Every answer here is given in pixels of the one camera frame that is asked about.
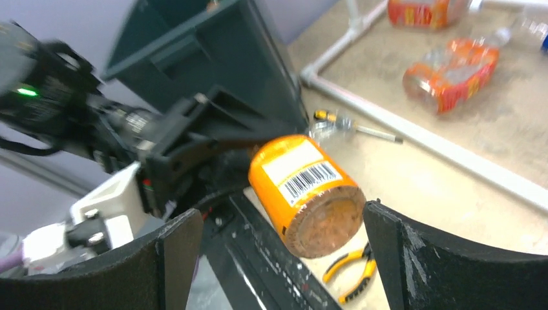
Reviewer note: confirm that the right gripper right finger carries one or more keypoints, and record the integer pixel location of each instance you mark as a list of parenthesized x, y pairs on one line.
[(423, 267)]

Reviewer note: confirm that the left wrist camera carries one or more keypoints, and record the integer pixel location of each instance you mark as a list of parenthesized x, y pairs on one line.
[(108, 217)]

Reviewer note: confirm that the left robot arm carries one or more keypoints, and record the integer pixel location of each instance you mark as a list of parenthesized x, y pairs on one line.
[(49, 92)]

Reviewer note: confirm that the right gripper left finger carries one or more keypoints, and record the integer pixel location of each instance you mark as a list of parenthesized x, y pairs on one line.
[(152, 272)]

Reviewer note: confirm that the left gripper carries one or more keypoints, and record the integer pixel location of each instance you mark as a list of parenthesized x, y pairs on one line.
[(191, 132)]

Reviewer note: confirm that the blue label bottle back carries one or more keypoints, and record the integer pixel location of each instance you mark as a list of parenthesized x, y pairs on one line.
[(529, 29)]

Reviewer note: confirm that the dark green plastic bin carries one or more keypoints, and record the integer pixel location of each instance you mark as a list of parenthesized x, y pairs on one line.
[(168, 50)]

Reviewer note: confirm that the yellow black tool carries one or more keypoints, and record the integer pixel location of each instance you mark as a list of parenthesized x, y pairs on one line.
[(320, 115)]

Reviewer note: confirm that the yellow handled pliers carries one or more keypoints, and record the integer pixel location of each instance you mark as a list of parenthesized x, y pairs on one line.
[(354, 270)]

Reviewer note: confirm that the large crushed orange label bottle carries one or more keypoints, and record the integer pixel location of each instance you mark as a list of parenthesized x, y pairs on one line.
[(429, 14)]

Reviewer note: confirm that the small orange juice bottle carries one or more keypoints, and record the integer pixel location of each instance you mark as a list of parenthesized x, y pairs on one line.
[(314, 206)]

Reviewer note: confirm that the white PVC pipe frame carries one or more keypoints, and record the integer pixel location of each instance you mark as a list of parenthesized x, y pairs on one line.
[(358, 25)]

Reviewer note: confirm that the clear bottle white cap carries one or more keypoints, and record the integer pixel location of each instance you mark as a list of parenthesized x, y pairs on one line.
[(332, 134)]

